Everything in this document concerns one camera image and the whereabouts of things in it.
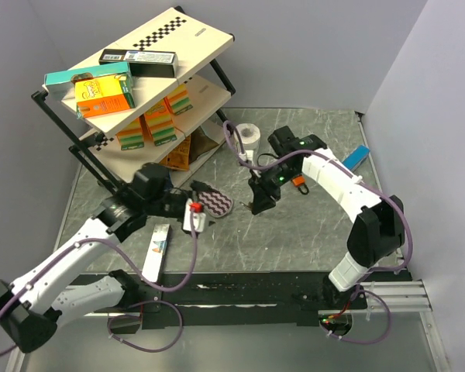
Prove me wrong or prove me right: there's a beige black tiered shelf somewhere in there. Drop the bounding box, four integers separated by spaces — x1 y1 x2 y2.
32 7 235 192

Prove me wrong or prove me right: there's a brass padlock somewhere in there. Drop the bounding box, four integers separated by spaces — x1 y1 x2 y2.
240 202 253 211

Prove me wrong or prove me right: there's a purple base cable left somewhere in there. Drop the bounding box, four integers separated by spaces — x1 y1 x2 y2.
107 300 184 353

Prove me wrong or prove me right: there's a white toilet paper roll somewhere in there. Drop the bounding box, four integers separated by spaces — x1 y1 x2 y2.
232 123 260 156

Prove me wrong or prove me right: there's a blue silver box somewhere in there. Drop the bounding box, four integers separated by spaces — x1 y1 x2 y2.
342 145 370 171

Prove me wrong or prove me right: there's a black white long box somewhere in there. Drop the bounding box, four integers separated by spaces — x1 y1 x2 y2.
98 49 178 78

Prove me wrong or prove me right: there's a yellow green sponge pack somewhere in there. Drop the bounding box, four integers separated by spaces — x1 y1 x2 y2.
144 99 177 146
164 84 193 115
116 117 144 151

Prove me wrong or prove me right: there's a teal long box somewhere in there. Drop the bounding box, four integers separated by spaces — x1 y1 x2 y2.
43 62 132 101

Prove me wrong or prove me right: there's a pink striped sponge pad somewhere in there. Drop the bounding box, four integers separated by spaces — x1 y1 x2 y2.
198 191 233 219

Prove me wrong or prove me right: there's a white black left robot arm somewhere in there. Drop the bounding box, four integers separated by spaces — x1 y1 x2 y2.
0 163 206 353

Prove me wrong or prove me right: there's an aluminium frame rail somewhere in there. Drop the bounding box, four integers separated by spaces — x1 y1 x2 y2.
363 281 432 312

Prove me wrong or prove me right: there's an orange snack bag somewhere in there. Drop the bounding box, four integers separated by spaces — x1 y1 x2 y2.
160 136 191 171

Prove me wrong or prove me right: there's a white toothpaste box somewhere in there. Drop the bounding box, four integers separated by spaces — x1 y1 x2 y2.
141 224 171 283

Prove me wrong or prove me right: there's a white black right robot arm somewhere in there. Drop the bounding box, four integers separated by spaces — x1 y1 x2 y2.
248 126 405 309

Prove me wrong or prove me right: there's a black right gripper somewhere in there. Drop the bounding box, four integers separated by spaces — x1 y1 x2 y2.
247 161 298 216

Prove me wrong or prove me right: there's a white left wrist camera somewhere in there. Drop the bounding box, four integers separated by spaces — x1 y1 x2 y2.
182 198 208 233

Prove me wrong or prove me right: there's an orange yellow box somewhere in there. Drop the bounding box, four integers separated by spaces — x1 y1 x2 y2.
74 74 136 119

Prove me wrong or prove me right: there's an orange black padlock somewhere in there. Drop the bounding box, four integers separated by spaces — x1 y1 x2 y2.
291 175 309 195

